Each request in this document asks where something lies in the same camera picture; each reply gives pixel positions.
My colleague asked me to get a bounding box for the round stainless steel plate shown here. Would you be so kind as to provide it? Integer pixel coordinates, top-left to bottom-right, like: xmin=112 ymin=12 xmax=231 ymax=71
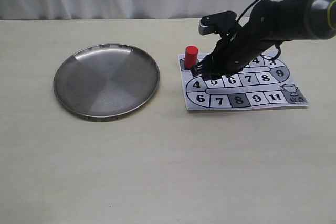
xmin=53 ymin=44 xmax=160 ymax=120

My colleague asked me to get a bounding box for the red cylinder game piece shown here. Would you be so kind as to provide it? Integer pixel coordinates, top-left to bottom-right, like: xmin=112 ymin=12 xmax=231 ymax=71
xmin=184 ymin=46 xmax=198 ymax=69

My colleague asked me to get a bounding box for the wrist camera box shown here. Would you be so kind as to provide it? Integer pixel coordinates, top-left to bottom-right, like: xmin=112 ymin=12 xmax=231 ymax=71
xmin=198 ymin=10 xmax=237 ymax=36

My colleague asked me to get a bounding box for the paper board game sheet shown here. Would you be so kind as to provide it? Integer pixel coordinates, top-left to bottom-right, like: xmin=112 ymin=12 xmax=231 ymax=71
xmin=178 ymin=49 xmax=309 ymax=111

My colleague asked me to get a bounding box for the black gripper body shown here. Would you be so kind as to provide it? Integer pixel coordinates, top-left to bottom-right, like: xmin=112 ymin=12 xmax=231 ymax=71
xmin=201 ymin=18 xmax=272 ymax=77

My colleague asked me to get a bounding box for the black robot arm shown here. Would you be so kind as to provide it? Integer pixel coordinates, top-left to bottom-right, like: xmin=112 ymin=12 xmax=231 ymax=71
xmin=190 ymin=0 xmax=335 ymax=80

